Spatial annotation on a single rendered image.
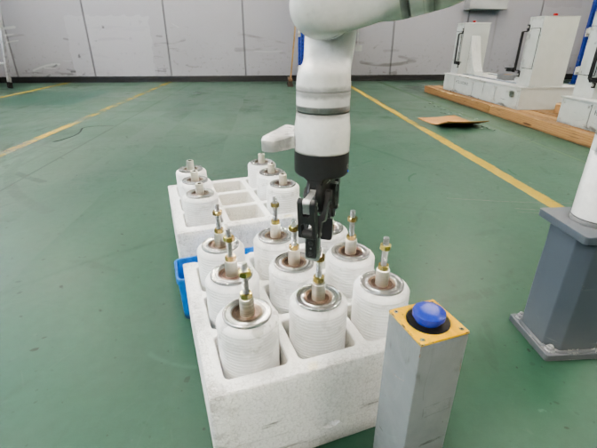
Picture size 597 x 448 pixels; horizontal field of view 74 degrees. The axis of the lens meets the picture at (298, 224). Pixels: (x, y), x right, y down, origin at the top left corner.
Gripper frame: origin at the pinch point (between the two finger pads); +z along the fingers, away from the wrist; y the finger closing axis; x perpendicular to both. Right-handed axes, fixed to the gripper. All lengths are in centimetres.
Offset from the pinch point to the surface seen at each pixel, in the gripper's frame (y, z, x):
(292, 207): 47, 16, 22
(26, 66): 438, 12, 612
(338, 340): -2.3, 16.3, -4.2
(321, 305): -2.3, 10.0, -1.2
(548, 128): 285, 32, -91
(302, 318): -4.6, 11.5, 1.1
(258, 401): -14.0, 20.5, 4.8
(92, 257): 31, 36, 84
